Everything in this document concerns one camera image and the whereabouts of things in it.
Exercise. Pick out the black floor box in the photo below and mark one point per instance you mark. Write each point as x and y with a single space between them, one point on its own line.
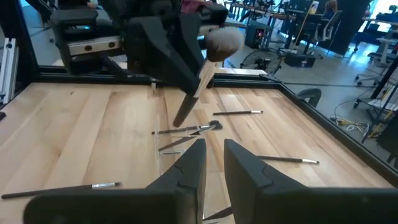
300 60

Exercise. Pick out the silver aluminium bar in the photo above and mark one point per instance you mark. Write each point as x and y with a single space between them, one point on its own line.
9 68

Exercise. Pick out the round powder makeup brush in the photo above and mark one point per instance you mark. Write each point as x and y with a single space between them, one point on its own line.
224 43

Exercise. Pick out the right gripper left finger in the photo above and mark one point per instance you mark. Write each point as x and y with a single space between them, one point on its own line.
155 205

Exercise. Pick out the black aluminium table frame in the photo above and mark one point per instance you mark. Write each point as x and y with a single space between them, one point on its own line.
77 78

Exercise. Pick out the flat-top black makeup brush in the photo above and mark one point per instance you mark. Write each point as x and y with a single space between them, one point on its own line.
233 113

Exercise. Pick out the thin black makeup brush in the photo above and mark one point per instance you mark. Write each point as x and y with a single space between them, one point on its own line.
286 159
183 140
220 213
186 128
62 190

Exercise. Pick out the black frame bracket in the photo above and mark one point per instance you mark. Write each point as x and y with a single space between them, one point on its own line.
2 116

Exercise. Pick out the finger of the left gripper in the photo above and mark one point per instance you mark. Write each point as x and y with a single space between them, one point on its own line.
192 40
155 56

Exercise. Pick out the black floor fan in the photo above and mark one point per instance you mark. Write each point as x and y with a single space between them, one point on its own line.
261 60

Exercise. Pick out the white plastic tab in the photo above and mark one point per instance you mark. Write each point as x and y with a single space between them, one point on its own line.
153 86

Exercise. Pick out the pink cloth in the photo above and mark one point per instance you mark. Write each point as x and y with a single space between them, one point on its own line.
192 5

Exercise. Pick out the person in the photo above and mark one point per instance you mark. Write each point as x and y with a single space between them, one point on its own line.
330 7

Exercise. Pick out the clear acrylic brush organizer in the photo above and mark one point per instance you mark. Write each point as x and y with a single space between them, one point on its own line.
158 149

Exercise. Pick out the black computer tower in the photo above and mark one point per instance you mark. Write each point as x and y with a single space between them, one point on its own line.
256 34

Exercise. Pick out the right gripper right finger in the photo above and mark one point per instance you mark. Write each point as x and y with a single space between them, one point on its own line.
280 205

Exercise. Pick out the white office chair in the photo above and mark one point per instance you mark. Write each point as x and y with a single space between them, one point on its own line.
326 28

